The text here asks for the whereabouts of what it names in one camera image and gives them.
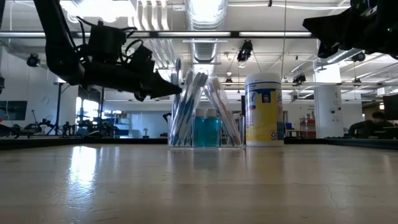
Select black ceiling spotlight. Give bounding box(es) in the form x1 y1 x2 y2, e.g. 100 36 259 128
292 73 307 85
26 53 40 68
352 51 367 63

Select white disinfecting wipes canister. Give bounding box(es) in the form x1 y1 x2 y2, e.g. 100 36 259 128
244 72 285 147

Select seated person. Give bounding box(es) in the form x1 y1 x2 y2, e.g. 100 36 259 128
348 111 396 139

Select black monitor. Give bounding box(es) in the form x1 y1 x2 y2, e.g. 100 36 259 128
382 94 398 121

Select silver round air duct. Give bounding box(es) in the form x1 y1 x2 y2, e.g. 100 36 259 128
326 46 364 65

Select black aluminium table frame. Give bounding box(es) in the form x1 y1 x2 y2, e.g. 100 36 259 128
0 136 398 151

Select black background rig frame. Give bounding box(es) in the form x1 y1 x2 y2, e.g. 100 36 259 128
55 81 221 138

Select black hanging camera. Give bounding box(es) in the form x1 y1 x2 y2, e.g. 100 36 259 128
236 39 254 62

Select silver ventilation duct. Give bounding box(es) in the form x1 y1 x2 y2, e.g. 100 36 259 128
185 0 228 74

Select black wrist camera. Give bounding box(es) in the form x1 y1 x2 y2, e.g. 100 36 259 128
86 20 128 63
349 0 398 19

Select dark wall screen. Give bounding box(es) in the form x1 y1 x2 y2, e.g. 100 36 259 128
0 100 28 121

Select white ceiling pipes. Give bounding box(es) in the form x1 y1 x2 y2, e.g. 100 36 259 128
136 0 184 71

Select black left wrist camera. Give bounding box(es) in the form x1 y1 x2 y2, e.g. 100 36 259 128
86 20 128 63

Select thin hanging cable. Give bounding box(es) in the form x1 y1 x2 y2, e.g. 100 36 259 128
281 0 287 78

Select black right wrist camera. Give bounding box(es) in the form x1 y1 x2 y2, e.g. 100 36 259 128
349 0 398 19

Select white round column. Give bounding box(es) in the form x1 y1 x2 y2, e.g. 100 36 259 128
313 85 345 139

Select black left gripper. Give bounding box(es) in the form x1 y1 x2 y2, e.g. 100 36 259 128
77 40 183 102

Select black overhead light bar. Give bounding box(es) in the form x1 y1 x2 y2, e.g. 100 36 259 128
0 30 315 39

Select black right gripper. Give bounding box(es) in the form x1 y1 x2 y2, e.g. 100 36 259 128
303 6 398 60

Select red shelf rack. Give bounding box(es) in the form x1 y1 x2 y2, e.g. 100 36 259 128
300 117 317 138

